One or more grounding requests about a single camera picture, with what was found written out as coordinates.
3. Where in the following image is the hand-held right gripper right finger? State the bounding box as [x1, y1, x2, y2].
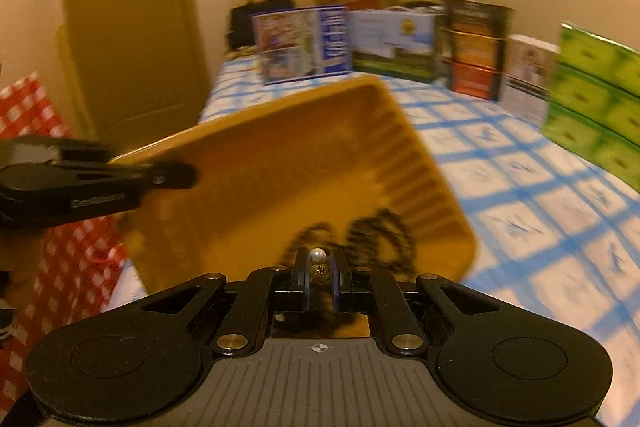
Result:
[329, 247, 502, 355]

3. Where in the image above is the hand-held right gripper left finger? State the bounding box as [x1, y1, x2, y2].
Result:
[140, 247, 313, 356]

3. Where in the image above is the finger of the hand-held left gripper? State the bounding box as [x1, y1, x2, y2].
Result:
[30, 159, 197, 196]

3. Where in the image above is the dark brown bead necklace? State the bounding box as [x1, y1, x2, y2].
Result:
[277, 208, 418, 282]

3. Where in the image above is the yellow plastic tray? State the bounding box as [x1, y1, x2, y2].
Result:
[107, 75, 478, 304]

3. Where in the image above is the red checked bag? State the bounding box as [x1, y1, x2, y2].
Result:
[0, 72, 132, 388]

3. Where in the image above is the wooden door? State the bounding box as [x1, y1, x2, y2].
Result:
[56, 0, 212, 150]

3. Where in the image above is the black bag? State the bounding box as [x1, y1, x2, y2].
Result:
[226, 0, 296, 54]

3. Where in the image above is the blue milk carton box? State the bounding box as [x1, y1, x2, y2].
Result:
[251, 4, 353, 86]

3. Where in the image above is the blue checked bed sheet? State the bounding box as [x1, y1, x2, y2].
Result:
[197, 56, 640, 427]

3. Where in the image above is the milk box with cow picture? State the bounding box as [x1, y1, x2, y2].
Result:
[347, 9, 448, 84]

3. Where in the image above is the red label instant meal bowl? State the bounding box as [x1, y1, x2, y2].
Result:
[446, 62, 504, 102]

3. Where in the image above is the orange label instant meal bowl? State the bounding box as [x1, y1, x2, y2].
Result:
[446, 29, 509, 70]

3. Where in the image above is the white product box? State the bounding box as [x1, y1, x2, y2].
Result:
[499, 34, 561, 128]

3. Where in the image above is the white plastic bag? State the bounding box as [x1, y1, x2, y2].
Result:
[400, 1, 447, 16]

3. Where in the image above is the black instant meal bowl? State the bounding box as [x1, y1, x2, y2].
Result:
[442, 0, 515, 38]

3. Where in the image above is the stack of green tissue packs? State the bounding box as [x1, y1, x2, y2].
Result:
[542, 23, 640, 194]

